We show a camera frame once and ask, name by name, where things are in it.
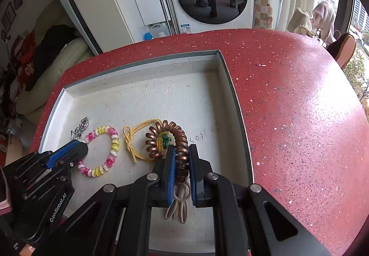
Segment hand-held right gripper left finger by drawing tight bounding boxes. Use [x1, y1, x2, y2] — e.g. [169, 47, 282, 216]
[58, 145, 177, 256]

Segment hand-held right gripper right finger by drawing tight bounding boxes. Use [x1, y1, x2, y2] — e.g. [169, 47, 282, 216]
[189, 143, 332, 256]

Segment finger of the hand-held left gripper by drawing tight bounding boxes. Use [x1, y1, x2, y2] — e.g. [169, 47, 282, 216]
[46, 140, 89, 170]

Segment small silver hair clip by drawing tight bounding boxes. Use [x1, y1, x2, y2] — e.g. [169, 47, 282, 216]
[70, 117, 89, 141]

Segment beige hair clip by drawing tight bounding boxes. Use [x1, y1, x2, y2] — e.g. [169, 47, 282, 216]
[164, 182, 191, 224]

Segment brown spiral hair tie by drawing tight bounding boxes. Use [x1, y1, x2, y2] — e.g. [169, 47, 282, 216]
[145, 120, 190, 185]

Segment pink yellow beaded bracelet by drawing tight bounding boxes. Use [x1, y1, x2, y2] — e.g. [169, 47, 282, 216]
[77, 125, 120, 178]

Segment yellow hair tie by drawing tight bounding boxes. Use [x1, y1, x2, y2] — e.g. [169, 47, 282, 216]
[123, 119, 174, 164]

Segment grey shallow tray box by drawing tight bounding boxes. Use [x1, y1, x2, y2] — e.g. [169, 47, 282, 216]
[39, 50, 255, 256]

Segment cream sofa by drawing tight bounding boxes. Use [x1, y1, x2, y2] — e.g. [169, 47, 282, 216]
[16, 0, 96, 124]

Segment red printed blanket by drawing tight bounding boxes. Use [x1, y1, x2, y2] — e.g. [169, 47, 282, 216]
[8, 30, 39, 93]

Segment black garment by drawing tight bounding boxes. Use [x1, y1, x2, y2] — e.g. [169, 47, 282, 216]
[28, 25, 85, 93]

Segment white jug with blue cap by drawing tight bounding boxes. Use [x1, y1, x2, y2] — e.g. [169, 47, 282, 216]
[143, 22, 171, 42]

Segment wooden chair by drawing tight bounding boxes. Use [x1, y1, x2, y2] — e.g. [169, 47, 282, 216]
[327, 33, 357, 70]

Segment pink garment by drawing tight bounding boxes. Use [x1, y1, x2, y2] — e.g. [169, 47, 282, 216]
[311, 0, 336, 44]

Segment wall picture frames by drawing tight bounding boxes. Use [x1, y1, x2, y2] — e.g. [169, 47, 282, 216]
[1, 0, 24, 32]

